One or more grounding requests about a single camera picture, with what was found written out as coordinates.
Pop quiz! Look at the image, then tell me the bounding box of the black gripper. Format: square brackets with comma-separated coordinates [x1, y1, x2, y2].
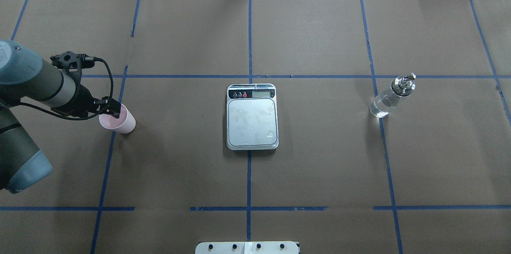
[72, 85, 122, 119]

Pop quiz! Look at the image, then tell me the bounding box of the pink paper cup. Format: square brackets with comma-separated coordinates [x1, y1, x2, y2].
[99, 103, 136, 134]

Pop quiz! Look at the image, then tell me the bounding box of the clear glass sauce bottle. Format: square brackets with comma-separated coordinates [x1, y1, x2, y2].
[369, 72, 416, 119]

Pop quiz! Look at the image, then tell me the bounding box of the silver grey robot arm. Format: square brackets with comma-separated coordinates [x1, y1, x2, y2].
[0, 40, 122, 194]

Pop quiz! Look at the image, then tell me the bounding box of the silver digital kitchen scale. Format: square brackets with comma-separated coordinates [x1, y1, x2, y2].
[226, 83, 279, 151]

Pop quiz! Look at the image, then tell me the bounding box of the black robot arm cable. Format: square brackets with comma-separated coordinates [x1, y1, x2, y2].
[0, 58, 115, 121]

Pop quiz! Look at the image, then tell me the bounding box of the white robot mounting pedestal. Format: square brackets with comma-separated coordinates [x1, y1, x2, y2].
[195, 241, 301, 254]

